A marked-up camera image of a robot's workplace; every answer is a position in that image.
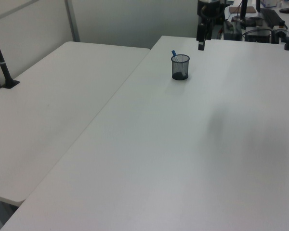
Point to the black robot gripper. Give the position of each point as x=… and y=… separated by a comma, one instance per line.
x=210, y=7

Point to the blue capped marker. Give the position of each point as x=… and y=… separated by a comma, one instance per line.
x=174, y=52

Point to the black control box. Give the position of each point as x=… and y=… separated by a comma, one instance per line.
x=231, y=30

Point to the brown mouse pad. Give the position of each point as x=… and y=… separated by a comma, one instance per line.
x=236, y=10

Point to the black mesh pen cup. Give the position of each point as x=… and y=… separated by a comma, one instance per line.
x=180, y=68

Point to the black monitor stand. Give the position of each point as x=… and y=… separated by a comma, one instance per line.
x=243, y=12

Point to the dark electronics box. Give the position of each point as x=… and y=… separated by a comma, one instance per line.
x=258, y=35

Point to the black keyboard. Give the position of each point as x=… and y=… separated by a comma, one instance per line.
x=271, y=16

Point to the white blue cardboard box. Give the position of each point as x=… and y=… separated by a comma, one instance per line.
x=268, y=3

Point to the emergency stop button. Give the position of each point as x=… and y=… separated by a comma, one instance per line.
x=280, y=27

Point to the black computer mouse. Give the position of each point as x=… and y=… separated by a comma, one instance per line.
x=285, y=10

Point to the grey partition frame post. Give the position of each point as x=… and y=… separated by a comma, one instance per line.
x=72, y=20

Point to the black camera stand pole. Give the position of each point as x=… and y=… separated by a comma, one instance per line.
x=1, y=63

